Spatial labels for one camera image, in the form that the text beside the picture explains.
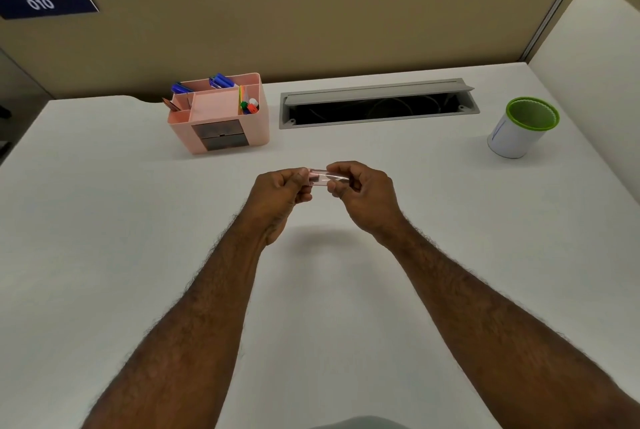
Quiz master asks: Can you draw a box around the person's right hand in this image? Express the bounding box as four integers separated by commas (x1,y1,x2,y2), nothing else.
325,161,407,247

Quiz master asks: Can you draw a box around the person's left hand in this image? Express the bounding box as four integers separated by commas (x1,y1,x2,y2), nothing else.
244,168,314,246

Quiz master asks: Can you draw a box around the small clear plastic case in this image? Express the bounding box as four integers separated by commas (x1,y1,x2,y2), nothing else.
308,169,351,187

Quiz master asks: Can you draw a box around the person's left forearm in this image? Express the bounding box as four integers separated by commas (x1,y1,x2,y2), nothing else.
80,216,266,429

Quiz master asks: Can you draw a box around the person's right forearm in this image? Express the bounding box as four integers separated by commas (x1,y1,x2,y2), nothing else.
380,216,640,429

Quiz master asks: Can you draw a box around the pink desk organizer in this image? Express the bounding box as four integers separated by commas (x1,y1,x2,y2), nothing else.
167,73,270,155

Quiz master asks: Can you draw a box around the beige partition panel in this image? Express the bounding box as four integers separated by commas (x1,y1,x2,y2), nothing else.
0,0,591,99

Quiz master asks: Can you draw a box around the white cup with green rim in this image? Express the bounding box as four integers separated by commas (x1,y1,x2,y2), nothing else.
487,97,560,159

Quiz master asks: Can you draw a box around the white adjacent desk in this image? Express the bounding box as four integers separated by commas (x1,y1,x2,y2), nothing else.
528,0,640,204

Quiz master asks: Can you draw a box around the blue desk number sign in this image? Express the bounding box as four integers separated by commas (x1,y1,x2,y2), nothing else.
0,0,100,21

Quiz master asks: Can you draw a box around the grey cable tray hatch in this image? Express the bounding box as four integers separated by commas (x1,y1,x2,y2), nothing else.
279,78,480,130

